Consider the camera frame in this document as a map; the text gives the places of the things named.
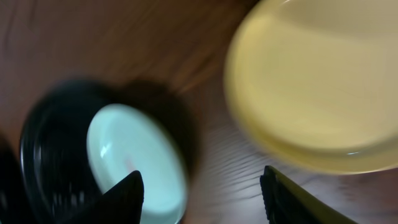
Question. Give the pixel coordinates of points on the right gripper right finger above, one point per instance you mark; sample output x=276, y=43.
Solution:
x=286, y=202

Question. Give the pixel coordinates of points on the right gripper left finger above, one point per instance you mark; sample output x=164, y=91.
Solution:
x=120, y=204

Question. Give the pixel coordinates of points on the light green plate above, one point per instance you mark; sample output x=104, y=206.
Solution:
x=122, y=139

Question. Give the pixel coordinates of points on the yellow plate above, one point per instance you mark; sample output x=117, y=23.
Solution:
x=315, y=82

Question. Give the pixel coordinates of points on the black round tray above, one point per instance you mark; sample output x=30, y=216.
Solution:
x=54, y=162

